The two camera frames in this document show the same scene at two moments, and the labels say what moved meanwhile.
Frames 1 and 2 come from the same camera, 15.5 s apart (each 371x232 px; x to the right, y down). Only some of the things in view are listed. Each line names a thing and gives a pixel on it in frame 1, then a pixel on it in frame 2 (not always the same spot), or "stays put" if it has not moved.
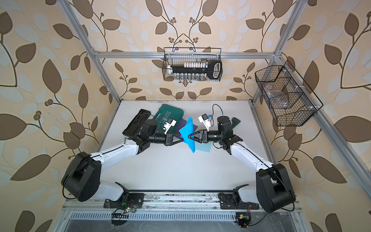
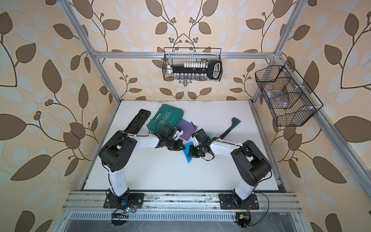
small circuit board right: x=243 y=219 stays put
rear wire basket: x=192 y=64 stays put
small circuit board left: x=119 y=219 stays put
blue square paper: x=186 y=131 -> x=186 y=151
